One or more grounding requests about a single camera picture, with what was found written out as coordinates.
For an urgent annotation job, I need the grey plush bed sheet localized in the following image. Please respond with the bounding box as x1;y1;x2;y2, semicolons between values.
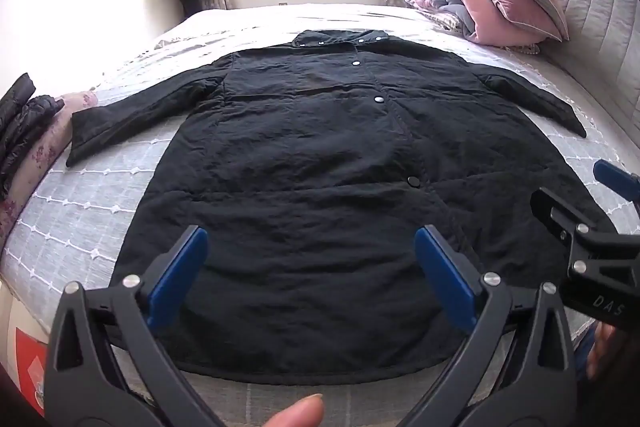
520;42;640;178

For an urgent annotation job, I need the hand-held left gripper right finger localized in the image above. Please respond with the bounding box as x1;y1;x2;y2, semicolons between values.
400;224;581;427

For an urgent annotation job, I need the red box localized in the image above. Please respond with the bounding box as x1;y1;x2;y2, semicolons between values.
14;327;51;413

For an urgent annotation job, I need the pink velvet pillow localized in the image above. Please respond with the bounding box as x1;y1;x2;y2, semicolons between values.
440;0;563;45

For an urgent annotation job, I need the person's right hand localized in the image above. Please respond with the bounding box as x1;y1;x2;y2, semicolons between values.
587;324;621;380

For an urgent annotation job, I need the grey padded headboard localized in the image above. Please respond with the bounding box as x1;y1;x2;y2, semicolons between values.
500;0;640;168

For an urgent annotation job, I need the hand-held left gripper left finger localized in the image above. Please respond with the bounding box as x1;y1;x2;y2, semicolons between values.
44;226;226;427

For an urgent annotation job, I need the grey checked bedspread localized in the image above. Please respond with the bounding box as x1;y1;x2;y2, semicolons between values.
0;2;608;427

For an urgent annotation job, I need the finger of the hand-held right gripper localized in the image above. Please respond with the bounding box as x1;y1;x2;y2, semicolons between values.
530;188;596;258
594;159;640;212

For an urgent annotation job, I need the person's left hand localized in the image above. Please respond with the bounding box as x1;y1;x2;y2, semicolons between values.
262;394;326;427

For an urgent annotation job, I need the floral pink bolster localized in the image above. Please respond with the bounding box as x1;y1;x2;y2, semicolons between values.
0;91;98;253

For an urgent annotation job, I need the black quilted coat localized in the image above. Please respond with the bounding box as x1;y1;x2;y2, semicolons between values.
65;28;618;385

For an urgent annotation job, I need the folded pink and blue quilt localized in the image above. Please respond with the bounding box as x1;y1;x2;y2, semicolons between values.
405;0;543;55

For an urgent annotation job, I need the black puffer jacket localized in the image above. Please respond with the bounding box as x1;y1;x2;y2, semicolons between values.
0;73;66;202

